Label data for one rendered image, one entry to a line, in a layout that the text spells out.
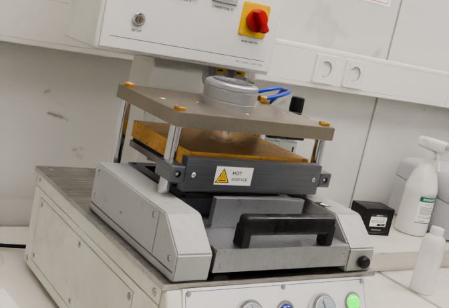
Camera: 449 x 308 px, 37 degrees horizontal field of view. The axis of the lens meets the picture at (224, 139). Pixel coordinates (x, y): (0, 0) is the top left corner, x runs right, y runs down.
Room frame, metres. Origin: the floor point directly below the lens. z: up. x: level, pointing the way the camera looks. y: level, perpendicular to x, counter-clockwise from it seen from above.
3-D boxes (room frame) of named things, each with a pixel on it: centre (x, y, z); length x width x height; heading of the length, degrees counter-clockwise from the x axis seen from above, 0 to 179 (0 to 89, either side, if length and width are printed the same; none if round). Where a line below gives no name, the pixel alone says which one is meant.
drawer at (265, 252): (0.94, -0.02, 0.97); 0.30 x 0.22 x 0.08; 36
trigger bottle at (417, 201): (1.69, -0.52, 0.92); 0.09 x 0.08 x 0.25; 43
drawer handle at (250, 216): (0.83, -0.10, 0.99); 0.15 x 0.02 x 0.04; 126
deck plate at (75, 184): (1.00, 0.03, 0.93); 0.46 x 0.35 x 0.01; 36
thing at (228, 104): (1.01, 0.01, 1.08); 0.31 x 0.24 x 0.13; 126
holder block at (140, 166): (0.98, 0.01, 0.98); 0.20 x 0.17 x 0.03; 126
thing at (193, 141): (0.98, 0.00, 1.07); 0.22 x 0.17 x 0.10; 126
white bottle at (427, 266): (1.39, -0.48, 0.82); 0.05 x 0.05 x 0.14
